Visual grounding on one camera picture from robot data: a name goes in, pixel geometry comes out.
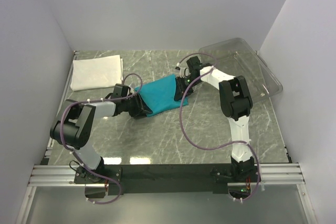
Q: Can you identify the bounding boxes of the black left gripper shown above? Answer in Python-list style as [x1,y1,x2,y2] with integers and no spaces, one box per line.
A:
[122,93,152,119]

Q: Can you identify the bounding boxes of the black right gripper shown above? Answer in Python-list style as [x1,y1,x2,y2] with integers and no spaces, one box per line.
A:
[174,76,201,101]

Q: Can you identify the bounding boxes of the teal t-shirt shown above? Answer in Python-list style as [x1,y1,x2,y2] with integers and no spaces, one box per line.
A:
[139,74,181,117]

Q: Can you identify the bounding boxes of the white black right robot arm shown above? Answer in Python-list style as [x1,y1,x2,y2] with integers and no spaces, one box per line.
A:
[174,53,257,182]

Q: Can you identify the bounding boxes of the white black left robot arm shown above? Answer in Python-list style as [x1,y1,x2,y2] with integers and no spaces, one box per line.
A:
[50,84,152,183]

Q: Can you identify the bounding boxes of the folded white t-shirt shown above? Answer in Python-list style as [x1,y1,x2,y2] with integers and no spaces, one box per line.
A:
[70,55,123,91]

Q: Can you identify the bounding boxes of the clear plastic bin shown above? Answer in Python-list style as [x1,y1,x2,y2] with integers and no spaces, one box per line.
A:
[199,38,283,103]

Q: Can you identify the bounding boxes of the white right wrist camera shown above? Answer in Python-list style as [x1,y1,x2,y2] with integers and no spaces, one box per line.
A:
[175,62,190,78]

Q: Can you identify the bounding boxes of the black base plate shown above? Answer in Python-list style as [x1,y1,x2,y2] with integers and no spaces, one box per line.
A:
[73,163,261,198]

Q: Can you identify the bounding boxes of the aluminium front rail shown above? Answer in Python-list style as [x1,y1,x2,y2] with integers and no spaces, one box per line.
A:
[28,163,305,187]

